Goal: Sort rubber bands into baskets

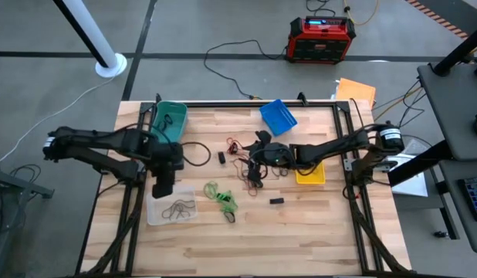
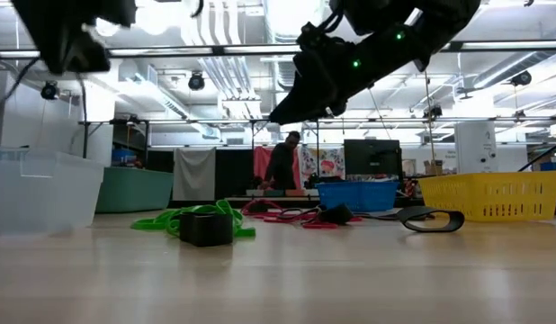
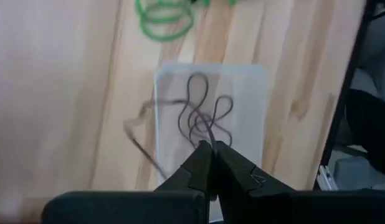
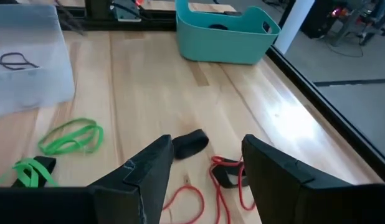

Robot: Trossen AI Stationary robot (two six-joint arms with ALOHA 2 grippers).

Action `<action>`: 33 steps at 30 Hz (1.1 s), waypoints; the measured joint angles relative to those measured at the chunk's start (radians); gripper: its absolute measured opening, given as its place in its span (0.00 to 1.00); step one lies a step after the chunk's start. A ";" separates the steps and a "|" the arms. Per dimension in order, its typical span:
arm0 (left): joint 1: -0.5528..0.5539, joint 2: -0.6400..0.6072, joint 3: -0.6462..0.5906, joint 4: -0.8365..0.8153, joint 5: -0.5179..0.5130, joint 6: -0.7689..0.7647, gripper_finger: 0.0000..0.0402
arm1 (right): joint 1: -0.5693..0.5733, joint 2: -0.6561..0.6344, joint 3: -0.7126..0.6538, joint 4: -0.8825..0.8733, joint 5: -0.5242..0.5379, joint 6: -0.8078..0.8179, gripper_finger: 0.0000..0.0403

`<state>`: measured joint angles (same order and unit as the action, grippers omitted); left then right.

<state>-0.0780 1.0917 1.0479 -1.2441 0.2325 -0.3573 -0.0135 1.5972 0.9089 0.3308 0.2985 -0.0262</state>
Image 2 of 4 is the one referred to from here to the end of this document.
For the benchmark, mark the yellow plastic basket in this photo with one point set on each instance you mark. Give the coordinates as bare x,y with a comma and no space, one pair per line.
485,177

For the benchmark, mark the blue storage bin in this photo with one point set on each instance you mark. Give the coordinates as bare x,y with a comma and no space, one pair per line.
122,157

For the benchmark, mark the white cylindrical appliance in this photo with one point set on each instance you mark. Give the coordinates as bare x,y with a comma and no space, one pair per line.
476,148

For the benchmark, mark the pink hanging cloth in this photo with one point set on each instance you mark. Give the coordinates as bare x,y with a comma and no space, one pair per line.
261,164

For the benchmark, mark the black aluminium table frame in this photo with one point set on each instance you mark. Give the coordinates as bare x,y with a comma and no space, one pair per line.
183,203

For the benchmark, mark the black distant workstation frame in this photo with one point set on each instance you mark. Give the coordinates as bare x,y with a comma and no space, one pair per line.
192,121

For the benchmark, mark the floral hanging cloth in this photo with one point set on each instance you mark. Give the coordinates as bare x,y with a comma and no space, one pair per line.
329,164

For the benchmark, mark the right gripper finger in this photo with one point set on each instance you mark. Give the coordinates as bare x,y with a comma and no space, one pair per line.
305,108

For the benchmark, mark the small black block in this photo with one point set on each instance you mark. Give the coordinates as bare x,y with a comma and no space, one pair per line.
458,220

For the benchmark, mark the person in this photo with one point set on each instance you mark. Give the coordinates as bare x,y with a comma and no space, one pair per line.
282,166

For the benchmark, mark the green rubber band bunch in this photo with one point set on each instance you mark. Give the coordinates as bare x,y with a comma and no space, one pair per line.
224,207

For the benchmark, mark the silver ventilation duct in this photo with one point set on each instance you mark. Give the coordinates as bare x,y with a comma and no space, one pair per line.
287,18

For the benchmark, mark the black slanted post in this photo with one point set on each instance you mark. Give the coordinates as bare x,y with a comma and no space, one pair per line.
543,155

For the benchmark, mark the red rubber band tangle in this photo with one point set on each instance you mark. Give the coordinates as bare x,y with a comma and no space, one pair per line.
278,215

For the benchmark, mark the small blue box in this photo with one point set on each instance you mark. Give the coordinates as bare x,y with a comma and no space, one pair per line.
551,166

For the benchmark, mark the teal plastic basket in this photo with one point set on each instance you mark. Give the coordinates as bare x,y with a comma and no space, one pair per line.
134,189

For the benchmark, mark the grey hanging cloth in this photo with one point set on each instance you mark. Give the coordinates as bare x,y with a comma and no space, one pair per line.
194,175

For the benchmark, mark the blue plastic basket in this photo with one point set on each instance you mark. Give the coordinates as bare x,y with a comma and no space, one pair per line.
359,195

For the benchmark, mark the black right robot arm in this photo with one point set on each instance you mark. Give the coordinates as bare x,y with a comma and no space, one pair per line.
440,18

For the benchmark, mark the clear plastic container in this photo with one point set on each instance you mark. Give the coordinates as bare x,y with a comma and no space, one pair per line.
44,198

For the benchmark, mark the cardboard box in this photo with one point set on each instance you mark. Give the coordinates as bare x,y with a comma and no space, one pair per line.
433,168

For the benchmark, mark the black ceiling-hung camera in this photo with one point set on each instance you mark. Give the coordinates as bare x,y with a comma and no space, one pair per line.
49,91
521,78
196,82
434,111

